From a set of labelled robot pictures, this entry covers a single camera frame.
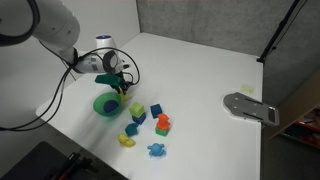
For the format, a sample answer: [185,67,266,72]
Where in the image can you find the dark blue foam block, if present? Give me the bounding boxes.
[149,103,164,120]

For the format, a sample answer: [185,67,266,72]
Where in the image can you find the yellow sticky note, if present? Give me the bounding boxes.
[240,83,256,95]

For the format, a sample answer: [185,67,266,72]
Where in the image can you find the green bowl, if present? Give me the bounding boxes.
[92,91,123,118]

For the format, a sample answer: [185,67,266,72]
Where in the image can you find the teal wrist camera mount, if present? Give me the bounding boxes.
[94,72,123,90]

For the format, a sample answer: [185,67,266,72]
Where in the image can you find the blue turtle toy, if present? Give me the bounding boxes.
[146,142,167,158]

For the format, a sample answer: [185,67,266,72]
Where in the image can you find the wooden shelf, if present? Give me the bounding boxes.
[266,71,320,150]

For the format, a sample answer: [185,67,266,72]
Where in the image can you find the dark blue ball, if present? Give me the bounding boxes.
[102,99,120,114]

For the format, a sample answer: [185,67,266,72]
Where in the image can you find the yellow duck toy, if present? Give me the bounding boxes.
[117,133,137,148]

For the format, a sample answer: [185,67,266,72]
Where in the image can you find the red shelf item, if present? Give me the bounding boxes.
[294,123,320,142]

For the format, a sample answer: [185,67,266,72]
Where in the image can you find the grey metal mounting plate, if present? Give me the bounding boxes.
[222,91,281,128]

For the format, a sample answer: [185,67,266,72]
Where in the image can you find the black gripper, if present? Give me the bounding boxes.
[113,74,133,97]

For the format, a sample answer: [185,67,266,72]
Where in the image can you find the folded black tripod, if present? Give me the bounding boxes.
[49,151,100,180]

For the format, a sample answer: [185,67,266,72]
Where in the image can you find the lime green foam block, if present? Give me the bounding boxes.
[128,101,146,119]

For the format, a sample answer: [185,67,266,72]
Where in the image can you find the yellow star-shaped toy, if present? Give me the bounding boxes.
[119,92,130,103]

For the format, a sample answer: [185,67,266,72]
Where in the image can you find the orange toy figure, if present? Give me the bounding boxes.
[155,113,172,131]

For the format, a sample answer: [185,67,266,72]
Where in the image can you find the long black robot cable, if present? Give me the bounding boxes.
[0,39,80,132]

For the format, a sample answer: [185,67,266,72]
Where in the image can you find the black equipment case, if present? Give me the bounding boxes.
[0,140,130,180]

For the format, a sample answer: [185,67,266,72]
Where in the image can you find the black light stand pole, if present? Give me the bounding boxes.
[256,0,302,65]

